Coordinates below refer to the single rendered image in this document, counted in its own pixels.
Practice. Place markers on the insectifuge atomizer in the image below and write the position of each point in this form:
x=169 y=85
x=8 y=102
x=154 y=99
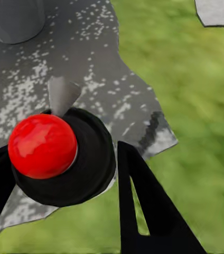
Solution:
x=64 y=156

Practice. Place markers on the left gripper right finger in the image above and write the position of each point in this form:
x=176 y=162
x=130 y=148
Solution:
x=169 y=232

